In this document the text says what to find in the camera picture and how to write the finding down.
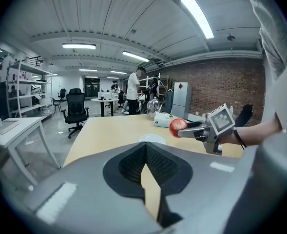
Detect person's right forearm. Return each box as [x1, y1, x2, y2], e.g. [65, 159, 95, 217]
[220, 117, 284, 148]

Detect long ceiling light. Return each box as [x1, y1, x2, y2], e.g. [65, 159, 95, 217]
[122, 50, 151, 63]
[181, 0, 215, 39]
[61, 42, 97, 50]

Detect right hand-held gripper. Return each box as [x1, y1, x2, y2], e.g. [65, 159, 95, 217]
[178, 103, 236, 156]

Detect white plate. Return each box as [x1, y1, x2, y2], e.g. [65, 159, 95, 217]
[138, 134, 167, 146]

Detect white flat tray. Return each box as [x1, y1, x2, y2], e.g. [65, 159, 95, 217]
[0, 119, 20, 135]

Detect grey refrigerator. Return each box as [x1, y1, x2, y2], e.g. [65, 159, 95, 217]
[170, 81, 193, 121]

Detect white rectangular table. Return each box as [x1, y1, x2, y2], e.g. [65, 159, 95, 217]
[0, 117, 61, 186]

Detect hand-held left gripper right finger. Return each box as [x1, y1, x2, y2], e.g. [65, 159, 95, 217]
[146, 141, 254, 234]

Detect black wrist strap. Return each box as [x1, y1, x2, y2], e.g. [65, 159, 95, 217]
[234, 129, 248, 151]

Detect white tissue box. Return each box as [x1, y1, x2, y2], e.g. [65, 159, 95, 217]
[153, 113, 173, 128]

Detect hanging grey garment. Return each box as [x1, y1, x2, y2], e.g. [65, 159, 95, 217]
[162, 90, 174, 114]

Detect light wooden table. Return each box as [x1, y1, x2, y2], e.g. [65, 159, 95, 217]
[62, 113, 244, 219]

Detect black office chair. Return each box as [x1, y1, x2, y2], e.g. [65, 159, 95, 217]
[234, 103, 255, 128]
[61, 88, 90, 139]
[117, 91, 125, 110]

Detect white metal shelf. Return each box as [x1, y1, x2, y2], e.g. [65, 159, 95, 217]
[6, 57, 54, 118]

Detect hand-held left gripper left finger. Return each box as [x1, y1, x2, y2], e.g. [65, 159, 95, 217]
[27, 141, 164, 234]

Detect black mezzanine railing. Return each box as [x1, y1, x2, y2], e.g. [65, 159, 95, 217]
[0, 53, 44, 70]

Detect glass kettle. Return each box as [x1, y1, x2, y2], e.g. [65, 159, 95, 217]
[146, 98, 161, 120]

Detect round white table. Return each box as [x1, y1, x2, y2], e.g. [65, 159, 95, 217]
[91, 97, 120, 117]

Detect person's grey shirt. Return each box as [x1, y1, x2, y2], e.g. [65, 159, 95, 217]
[245, 0, 287, 136]

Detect red apple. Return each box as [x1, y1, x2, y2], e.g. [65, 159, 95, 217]
[169, 118, 189, 139]

